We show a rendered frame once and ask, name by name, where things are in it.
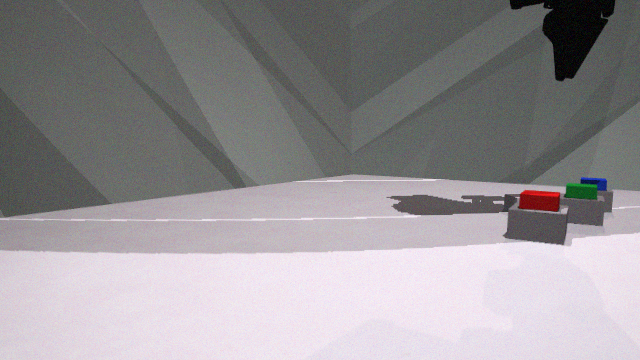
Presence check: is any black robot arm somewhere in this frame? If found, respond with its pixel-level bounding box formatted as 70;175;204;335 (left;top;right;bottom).
510;0;552;10

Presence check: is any green button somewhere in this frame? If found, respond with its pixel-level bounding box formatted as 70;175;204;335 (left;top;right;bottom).
559;183;605;226

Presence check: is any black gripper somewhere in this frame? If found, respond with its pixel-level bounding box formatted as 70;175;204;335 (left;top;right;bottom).
542;0;616;82

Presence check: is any red button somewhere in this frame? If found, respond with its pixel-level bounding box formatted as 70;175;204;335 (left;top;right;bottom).
507;190;569;245

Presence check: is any blue button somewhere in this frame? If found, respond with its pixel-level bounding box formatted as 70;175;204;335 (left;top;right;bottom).
581;177;613;212

